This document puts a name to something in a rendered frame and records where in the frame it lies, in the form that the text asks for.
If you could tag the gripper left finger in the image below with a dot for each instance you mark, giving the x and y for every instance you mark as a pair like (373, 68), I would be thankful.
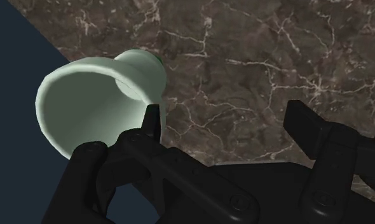
(181, 183)

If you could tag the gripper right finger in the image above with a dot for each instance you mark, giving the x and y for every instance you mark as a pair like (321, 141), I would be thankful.
(333, 149)

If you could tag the pale green cup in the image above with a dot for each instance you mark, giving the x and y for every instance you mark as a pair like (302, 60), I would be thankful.
(91, 102)

